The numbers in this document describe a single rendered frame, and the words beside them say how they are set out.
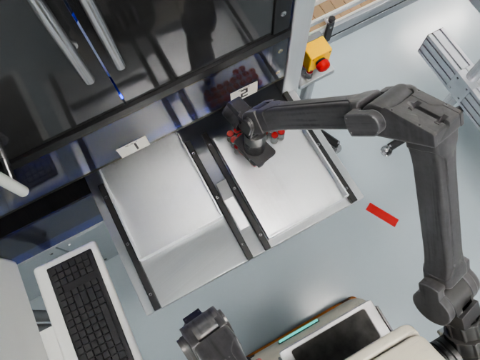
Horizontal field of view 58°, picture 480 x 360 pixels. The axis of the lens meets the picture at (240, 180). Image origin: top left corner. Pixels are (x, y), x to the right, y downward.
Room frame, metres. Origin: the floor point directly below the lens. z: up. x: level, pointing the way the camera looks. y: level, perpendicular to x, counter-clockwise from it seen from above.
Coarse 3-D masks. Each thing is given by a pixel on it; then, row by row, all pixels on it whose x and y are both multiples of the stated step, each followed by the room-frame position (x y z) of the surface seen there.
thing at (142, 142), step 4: (144, 136) 0.48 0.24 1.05; (136, 140) 0.47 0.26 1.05; (140, 140) 0.47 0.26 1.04; (144, 140) 0.47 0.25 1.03; (128, 144) 0.46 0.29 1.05; (132, 144) 0.46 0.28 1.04; (140, 144) 0.47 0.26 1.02; (144, 144) 0.47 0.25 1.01; (148, 144) 0.48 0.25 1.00; (120, 148) 0.45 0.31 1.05; (124, 148) 0.45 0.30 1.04; (128, 148) 0.45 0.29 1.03; (132, 148) 0.46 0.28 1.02; (140, 148) 0.47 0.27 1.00; (120, 152) 0.45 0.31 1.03; (124, 152) 0.45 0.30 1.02; (128, 152) 0.45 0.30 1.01; (132, 152) 0.46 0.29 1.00; (124, 156) 0.45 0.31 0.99
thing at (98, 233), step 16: (96, 224) 0.36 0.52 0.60; (64, 240) 0.31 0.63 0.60; (80, 240) 0.32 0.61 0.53; (96, 240) 0.33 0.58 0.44; (112, 240) 0.35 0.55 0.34; (32, 256) 0.26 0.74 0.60; (48, 256) 0.27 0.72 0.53; (112, 256) 0.31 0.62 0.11; (32, 272) 0.23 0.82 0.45; (32, 288) 0.19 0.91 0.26
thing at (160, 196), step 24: (168, 144) 0.52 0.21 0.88; (120, 168) 0.46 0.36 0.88; (144, 168) 0.45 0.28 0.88; (168, 168) 0.44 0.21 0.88; (192, 168) 0.44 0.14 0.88; (120, 192) 0.38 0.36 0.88; (144, 192) 0.37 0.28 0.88; (168, 192) 0.37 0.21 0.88; (192, 192) 0.36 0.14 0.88; (120, 216) 0.30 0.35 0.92; (144, 216) 0.30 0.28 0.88; (168, 216) 0.29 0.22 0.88; (192, 216) 0.29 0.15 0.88; (216, 216) 0.28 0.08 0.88; (144, 240) 0.23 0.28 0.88; (168, 240) 0.23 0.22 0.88
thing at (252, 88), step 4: (252, 84) 0.61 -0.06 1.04; (256, 84) 0.61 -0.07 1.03; (244, 88) 0.60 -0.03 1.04; (248, 88) 0.60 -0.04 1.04; (252, 88) 0.61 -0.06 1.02; (256, 88) 0.61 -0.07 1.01; (236, 92) 0.59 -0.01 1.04; (240, 92) 0.59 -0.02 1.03; (248, 92) 0.60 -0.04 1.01; (252, 92) 0.61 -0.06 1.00; (232, 96) 0.58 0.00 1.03; (236, 96) 0.59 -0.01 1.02; (240, 96) 0.59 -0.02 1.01; (244, 96) 0.60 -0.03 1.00
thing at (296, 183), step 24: (216, 144) 0.49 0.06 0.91; (288, 144) 0.49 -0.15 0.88; (312, 144) 0.48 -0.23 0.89; (240, 168) 0.42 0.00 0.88; (264, 168) 0.42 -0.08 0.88; (288, 168) 0.41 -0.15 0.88; (312, 168) 0.41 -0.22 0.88; (264, 192) 0.34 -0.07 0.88; (288, 192) 0.34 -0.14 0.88; (312, 192) 0.33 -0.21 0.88; (336, 192) 0.32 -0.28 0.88; (264, 216) 0.27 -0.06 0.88; (288, 216) 0.26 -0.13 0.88; (312, 216) 0.26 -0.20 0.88
